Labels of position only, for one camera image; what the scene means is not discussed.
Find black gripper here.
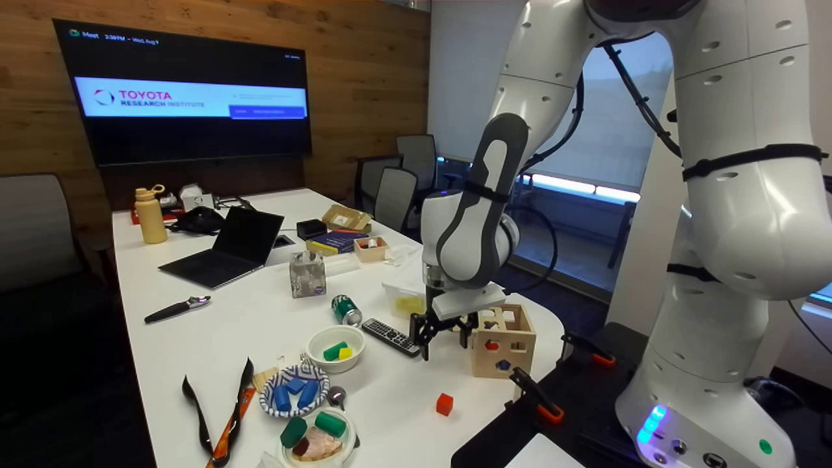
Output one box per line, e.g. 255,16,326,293
408,310,480,362

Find wooden shape sorter toy box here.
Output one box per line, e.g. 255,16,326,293
464,301,537,380

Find white bowl with toy blocks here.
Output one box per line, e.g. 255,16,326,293
300,325,368,376

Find cardboard box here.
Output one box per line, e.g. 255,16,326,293
319,203,373,237

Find small black box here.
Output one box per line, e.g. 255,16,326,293
294,219,326,242

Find black remote control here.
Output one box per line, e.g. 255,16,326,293
359,316,426,362

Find clear plastic storage bin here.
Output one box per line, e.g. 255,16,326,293
380,249,436,323

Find green can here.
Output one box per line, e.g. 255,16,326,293
326,292,364,331

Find black clamp orange tip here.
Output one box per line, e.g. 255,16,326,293
507,364,567,427
558,333,618,371

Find small wooden tray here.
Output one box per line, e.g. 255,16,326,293
351,233,389,266

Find blue book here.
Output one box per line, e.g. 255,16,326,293
303,229,371,257

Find white paper sheet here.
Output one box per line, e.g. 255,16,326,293
503,431,585,468

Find grey office chair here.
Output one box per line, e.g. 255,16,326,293
395,132,452,219
371,167,421,233

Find grey cube container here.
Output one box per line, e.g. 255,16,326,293
286,249,326,301

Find blue white patterned plate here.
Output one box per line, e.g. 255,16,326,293
256,362,332,422

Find black mounting breadboard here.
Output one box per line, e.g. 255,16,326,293
450,320,660,468

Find white bowl with green toys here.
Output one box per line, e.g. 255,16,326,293
274,407,359,468

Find orange black tongs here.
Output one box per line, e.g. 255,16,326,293
179,357,260,468

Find black laptop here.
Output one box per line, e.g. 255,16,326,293
156,205,286,292

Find black marker pen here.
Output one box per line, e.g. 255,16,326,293
140,293,212,328

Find black bag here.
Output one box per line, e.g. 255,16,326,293
165,205,229,240

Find white device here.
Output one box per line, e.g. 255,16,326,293
176,182,216,214

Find yellow water bottle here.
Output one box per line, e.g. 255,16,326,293
129,182,169,246

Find large grey chair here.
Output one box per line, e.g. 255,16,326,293
0,171,99,297

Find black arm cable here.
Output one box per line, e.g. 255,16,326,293
517,42,686,297

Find wall mounted TV screen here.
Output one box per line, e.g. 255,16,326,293
51,19,315,168

